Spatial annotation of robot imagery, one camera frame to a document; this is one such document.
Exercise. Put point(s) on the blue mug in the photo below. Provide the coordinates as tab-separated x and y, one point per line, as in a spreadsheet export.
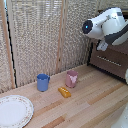
42	82

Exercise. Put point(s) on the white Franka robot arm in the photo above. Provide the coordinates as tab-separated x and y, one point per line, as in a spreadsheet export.
106	23

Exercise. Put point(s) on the dark brown drawer cabinet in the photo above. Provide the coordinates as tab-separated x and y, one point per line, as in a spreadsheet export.
113	55

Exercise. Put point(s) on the pink mug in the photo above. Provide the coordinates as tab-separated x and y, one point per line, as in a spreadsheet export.
71	79

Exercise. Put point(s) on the woven bamboo screen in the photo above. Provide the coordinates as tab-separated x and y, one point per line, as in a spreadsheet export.
35	36

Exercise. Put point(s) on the white patterned plate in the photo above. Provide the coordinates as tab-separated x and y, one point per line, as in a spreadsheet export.
14	111

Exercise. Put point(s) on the orange rectangular bar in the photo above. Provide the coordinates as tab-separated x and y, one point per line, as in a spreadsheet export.
64	92

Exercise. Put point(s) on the wooden screen post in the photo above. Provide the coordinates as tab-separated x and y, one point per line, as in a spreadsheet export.
61	35
7	43

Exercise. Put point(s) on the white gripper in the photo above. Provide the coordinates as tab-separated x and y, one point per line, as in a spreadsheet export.
102	45

